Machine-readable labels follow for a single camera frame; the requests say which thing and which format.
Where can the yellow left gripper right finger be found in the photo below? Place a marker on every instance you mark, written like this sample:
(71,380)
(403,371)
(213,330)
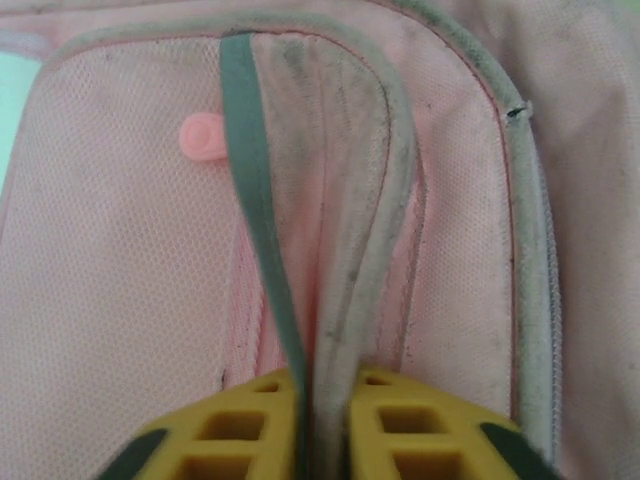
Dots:
(415,430)

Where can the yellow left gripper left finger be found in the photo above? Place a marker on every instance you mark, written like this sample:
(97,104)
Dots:
(235,425)

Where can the pink student backpack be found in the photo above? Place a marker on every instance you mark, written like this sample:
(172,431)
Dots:
(425,225)

